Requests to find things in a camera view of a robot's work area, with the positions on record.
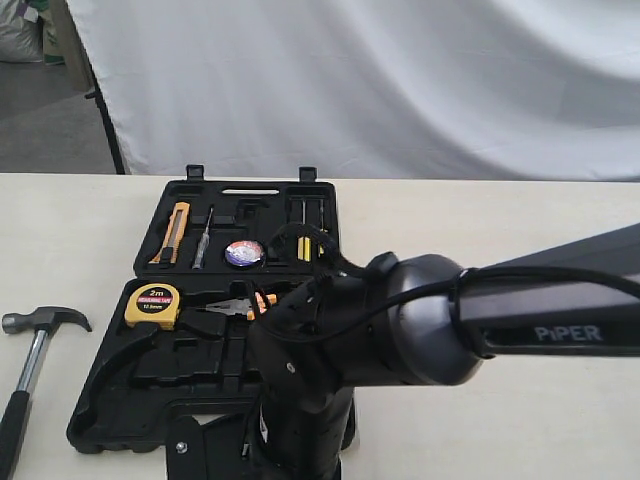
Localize orange handled pliers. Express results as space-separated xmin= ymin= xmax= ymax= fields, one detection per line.
xmin=198 ymin=293 xmax=278 ymax=321

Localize orange utility knife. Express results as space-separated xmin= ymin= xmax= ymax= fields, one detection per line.
xmin=149 ymin=201 xmax=191 ymax=265

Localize black plastic tool case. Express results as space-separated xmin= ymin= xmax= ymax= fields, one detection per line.
xmin=66 ymin=165 xmax=339 ymax=454

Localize steel claw hammer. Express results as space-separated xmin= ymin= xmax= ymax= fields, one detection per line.
xmin=1 ymin=306 xmax=92 ymax=479

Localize white backdrop cloth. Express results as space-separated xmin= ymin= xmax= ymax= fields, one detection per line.
xmin=70 ymin=1 xmax=639 ymax=181

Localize yellow tape measure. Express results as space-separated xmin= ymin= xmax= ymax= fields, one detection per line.
xmin=124 ymin=283 xmax=181 ymax=331

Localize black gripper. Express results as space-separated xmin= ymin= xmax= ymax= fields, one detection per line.
xmin=246 ymin=388 xmax=355 ymax=479

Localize black electrical tape roll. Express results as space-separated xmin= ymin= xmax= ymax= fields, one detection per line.
xmin=224 ymin=240 xmax=266 ymax=268

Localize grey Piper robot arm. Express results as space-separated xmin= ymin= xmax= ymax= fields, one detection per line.
xmin=248 ymin=223 xmax=639 ymax=479

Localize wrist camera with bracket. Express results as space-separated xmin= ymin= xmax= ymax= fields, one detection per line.
xmin=166 ymin=414 xmax=260 ymax=480

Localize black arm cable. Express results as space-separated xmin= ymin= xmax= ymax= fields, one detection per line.
xmin=264 ymin=223 xmax=640 ymax=346

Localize yellow handled short screwdriver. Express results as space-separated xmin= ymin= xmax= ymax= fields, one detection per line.
xmin=317 ymin=199 xmax=327 ymax=258

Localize yellow handled long screwdriver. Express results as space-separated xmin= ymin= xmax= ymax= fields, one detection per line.
xmin=297 ymin=199 xmax=311 ymax=262

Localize grey sack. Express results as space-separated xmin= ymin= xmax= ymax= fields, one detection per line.
xmin=1 ymin=0 xmax=42 ymax=63

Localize cardboard box with green print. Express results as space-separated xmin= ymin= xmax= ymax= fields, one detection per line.
xmin=40 ymin=1 xmax=65 ymax=66

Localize black backdrop stand pole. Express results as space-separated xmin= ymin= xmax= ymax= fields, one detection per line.
xmin=84 ymin=66 xmax=127 ymax=175

